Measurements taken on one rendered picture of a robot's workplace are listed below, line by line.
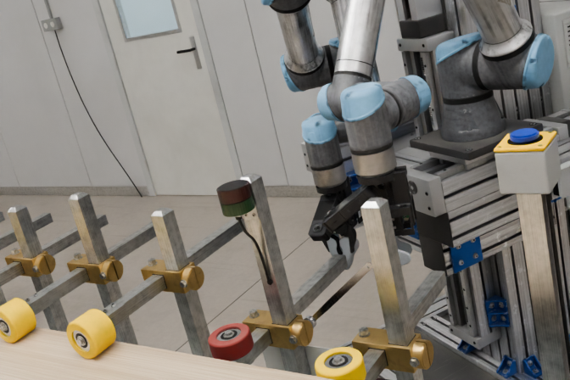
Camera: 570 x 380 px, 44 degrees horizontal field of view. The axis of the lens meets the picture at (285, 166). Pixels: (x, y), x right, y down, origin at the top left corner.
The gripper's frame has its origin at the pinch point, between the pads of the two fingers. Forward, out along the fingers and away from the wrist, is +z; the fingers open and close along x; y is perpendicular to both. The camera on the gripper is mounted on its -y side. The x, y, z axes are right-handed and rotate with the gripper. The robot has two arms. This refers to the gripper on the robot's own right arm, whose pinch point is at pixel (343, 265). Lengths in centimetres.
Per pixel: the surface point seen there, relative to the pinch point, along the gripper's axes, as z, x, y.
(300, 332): -3.0, -8.4, -32.0
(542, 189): -33, -57, -34
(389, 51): -7, 95, 233
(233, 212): -30.5, -5.1, -37.9
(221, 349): -7.0, -1.0, -46.0
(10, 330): -11, 48, -55
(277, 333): -2.5, -3.4, -32.8
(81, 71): -21, 356, 235
